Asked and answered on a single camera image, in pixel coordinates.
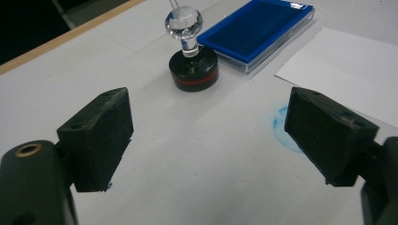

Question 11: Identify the small white paper sheet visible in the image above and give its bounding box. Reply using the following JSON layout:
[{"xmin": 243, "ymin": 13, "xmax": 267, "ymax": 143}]
[{"xmin": 275, "ymin": 26, "xmax": 398, "ymax": 129}]

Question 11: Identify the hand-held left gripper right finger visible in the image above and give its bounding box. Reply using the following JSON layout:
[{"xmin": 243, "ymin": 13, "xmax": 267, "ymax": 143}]
[{"xmin": 283, "ymin": 86, "xmax": 380, "ymax": 188}]

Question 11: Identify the blue ink pad clear case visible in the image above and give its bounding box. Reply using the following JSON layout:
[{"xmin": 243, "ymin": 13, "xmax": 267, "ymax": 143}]
[{"xmin": 196, "ymin": 0, "xmax": 316, "ymax": 75}]

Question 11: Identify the large white table cover sheet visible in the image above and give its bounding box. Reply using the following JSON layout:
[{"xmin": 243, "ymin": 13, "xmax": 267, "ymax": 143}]
[{"xmin": 0, "ymin": 0, "xmax": 398, "ymax": 225}]

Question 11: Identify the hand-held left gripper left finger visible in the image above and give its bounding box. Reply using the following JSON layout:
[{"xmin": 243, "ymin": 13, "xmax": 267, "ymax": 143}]
[{"xmin": 56, "ymin": 87, "xmax": 135, "ymax": 193}]

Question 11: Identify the black stamp with clear knob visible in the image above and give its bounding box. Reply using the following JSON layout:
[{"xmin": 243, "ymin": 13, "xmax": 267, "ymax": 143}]
[{"xmin": 164, "ymin": 5, "xmax": 220, "ymax": 93}]

